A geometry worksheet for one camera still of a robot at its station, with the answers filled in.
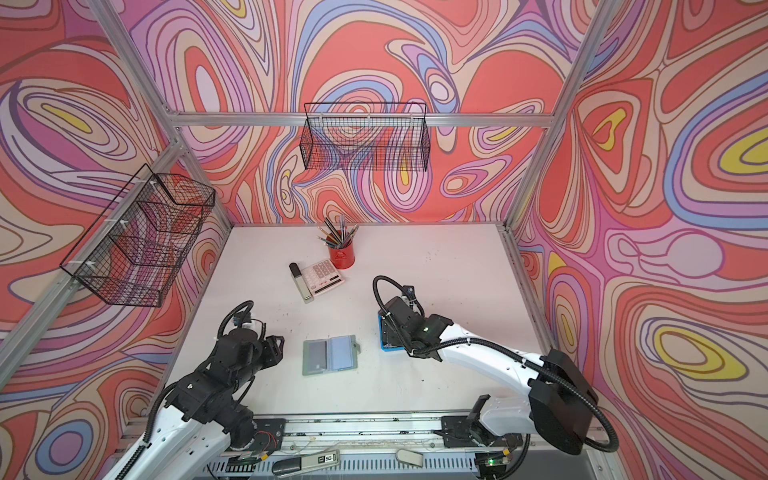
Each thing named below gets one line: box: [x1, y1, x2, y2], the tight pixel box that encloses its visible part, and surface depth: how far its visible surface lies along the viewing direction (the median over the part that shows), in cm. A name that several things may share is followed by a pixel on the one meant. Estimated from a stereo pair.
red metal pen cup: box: [328, 242, 355, 270], surface depth 107 cm
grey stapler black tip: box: [288, 262, 315, 304], surface depth 101 cm
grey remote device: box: [272, 449, 340, 476], surface depth 68 cm
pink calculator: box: [300, 258, 345, 297], surface depth 103 cm
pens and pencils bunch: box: [316, 214, 359, 249], surface depth 103 cm
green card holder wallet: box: [302, 335, 361, 376], surface depth 88 cm
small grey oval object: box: [396, 448, 424, 468], surface depth 70 cm
